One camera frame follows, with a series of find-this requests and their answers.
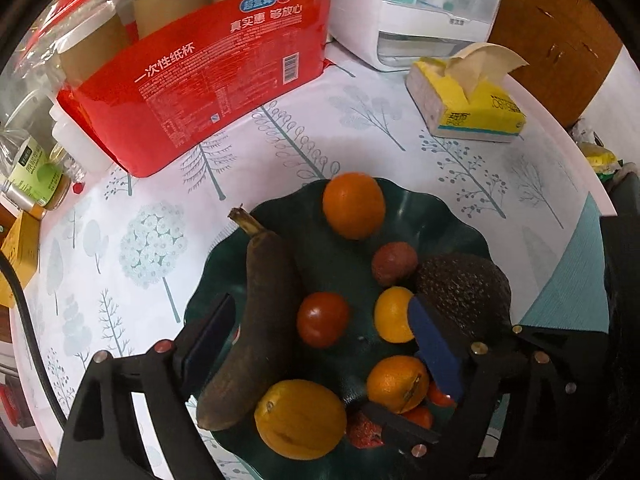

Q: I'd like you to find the yellowish orange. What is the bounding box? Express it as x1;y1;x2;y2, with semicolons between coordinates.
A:
254;380;348;461

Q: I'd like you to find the orange tangerine with stem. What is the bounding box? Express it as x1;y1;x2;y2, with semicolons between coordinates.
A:
366;355;430;414

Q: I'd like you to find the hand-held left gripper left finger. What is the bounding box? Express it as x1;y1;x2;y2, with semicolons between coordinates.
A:
55;292;237;480

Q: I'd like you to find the small glass jar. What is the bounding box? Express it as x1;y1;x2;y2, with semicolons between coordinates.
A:
50;142;86;183

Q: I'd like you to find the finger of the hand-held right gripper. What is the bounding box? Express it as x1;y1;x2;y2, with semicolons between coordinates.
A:
507;322;608;401
359;400;443;458

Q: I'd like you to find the dark green wavy plate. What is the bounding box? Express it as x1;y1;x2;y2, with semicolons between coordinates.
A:
183;176;513;480

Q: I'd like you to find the clear bottle with green label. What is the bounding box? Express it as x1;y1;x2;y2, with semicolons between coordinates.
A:
0;127;71;211

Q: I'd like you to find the white plastic storage box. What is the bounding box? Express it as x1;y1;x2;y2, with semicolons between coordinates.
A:
327;0;510;72

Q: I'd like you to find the small red tomato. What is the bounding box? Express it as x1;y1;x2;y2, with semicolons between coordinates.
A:
296;291;351;349

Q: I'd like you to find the red pack of paper cups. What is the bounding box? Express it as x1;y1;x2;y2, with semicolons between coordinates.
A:
10;0;333;179

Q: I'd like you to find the yellow cardboard box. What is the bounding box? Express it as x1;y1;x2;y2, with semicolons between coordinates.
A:
0;212;43;311

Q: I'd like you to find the brown wooden door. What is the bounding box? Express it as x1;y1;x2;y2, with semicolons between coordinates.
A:
487;0;626;128

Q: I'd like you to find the small yellow kumquat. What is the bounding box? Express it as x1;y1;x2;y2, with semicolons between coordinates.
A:
374;286;417;344

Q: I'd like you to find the dark overripe banana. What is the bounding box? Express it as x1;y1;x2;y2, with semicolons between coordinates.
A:
196;205;303;431

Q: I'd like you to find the yellow tissue pack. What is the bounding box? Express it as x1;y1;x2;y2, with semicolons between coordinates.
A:
405;42;530;144

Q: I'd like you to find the white plastic bottle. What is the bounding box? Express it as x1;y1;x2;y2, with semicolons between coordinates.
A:
50;102;113;175

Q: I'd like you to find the white tree print tablecloth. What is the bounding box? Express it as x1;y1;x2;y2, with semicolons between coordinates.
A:
10;42;618;480

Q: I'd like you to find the large orange-red tomato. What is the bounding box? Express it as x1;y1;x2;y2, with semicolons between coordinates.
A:
400;381;458;431

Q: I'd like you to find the yellow plastic bag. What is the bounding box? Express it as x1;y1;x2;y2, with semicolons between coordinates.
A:
570;120;631;186

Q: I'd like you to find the dark brown avocado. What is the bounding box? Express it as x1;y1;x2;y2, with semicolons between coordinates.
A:
412;254;512;343

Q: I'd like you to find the red lychee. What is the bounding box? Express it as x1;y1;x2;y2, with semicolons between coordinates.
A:
371;242;418;287
347;412;386;450

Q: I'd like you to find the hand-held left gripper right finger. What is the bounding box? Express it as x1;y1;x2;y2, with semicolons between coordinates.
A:
406;294;583;480

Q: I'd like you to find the black cable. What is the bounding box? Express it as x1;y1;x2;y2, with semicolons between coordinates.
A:
0;250;68;426

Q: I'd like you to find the smooth orange tangerine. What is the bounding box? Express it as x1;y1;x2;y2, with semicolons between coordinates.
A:
322;172;386;240

